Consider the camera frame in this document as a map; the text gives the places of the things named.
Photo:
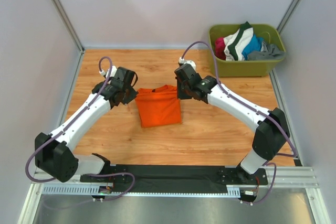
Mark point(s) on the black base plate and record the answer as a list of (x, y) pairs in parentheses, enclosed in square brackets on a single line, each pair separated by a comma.
[(174, 179)]

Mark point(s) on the slotted cable duct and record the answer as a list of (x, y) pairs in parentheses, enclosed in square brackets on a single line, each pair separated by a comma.
[(96, 190)]

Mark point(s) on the grey shirt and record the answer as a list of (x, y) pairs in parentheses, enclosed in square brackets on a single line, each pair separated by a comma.
[(269, 52)]

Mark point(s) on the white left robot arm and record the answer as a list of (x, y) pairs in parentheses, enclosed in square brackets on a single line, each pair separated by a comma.
[(54, 151)]

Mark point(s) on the magenta shirt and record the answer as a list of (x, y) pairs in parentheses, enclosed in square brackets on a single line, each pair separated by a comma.
[(219, 47)]

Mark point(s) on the olive green plastic bin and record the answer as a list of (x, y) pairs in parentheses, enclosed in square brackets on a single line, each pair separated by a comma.
[(244, 68)]

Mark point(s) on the left aluminium corner post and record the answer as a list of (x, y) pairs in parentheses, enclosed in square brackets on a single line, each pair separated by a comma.
[(65, 19)]

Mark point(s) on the white and green shirt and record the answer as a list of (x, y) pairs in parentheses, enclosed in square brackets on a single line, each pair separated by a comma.
[(237, 42)]

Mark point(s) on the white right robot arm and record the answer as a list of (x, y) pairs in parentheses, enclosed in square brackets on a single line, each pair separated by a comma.
[(269, 126)]

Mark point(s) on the aluminium front rail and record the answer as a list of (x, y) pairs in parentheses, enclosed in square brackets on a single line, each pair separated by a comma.
[(282, 176)]

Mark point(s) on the blue shirt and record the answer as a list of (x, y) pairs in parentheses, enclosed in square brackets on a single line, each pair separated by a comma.
[(254, 45)]

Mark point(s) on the orange t shirt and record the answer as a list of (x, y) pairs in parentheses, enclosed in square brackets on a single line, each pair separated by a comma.
[(159, 106)]

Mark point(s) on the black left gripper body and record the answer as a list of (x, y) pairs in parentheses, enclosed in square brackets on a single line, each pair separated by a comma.
[(129, 94)]

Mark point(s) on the right aluminium corner post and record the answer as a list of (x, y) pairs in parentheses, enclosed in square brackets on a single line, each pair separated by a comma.
[(295, 1)]

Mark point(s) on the aluminium corner post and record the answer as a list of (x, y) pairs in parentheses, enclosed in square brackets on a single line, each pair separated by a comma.
[(295, 1), (65, 19)]

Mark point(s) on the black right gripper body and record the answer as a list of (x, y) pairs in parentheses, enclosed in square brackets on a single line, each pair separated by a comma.
[(183, 91)]

